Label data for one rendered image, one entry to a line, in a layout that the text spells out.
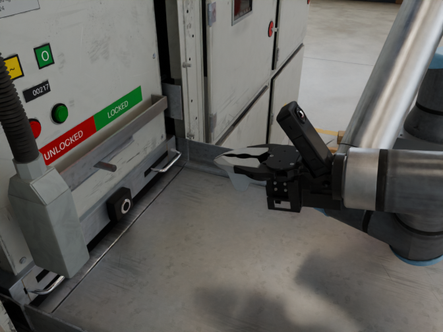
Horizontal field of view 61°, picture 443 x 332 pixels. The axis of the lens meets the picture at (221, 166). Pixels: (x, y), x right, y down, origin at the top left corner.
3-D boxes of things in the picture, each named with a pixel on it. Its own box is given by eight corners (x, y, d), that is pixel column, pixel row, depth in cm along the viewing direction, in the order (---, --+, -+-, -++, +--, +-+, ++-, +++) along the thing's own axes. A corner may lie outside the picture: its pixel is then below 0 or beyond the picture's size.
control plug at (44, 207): (91, 258, 60) (66, 168, 51) (70, 280, 57) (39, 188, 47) (53, 244, 63) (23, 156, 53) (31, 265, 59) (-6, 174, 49)
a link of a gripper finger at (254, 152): (219, 182, 66) (269, 188, 63) (213, 154, 63) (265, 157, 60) (225, 173, 69) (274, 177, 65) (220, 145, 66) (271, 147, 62)
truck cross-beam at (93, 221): (176, 153, 103) (175, 134, 100) (20, 313, 62) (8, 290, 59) (160, 150, 105) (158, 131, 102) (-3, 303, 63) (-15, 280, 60)
